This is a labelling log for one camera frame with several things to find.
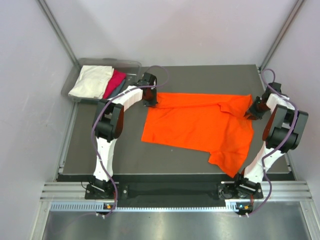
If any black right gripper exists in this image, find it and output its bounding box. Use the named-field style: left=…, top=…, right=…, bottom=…
left=244, top=96, right=271, bottom=121

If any orange t shirt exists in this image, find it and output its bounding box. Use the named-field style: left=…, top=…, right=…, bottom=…
left=141, top=92, right=254, bottom=178

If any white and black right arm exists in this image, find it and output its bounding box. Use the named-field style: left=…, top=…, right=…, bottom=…
left=233, top=92, right=309, bottom=199

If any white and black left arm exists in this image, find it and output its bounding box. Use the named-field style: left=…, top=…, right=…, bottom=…
left=85, top=72, right=158, bottom=200

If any clear plastic bin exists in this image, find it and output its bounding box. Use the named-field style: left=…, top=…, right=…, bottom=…
left=61, top=58, right=142, bottom=104

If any blue grey folded t shirt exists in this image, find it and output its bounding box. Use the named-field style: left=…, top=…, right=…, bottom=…
left=108, top=79, right=126, bottom=99

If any crimson folded t shirt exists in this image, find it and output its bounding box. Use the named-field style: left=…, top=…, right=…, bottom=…
left=102, top=69, right=126, bottom=99

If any white folded t shirt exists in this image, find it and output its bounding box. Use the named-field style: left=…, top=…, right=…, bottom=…
left=68, top=65, right=114, bottom=99

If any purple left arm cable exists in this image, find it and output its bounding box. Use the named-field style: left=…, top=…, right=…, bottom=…
left=90, top=65, right=170, bottom=217

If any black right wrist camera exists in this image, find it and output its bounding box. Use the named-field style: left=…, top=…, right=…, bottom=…
left=268, top=81, right=282, bottom=94

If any aluminium frame rail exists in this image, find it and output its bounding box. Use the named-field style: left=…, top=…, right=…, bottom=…
left=40, top=181, right=312, bottom=206

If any grey slotted cable duct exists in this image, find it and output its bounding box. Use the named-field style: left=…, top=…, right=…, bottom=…
left=50, top=201, right=250, bottom=213

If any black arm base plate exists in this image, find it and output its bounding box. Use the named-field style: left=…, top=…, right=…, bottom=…
left=84, top=173, right=266, bottom=202

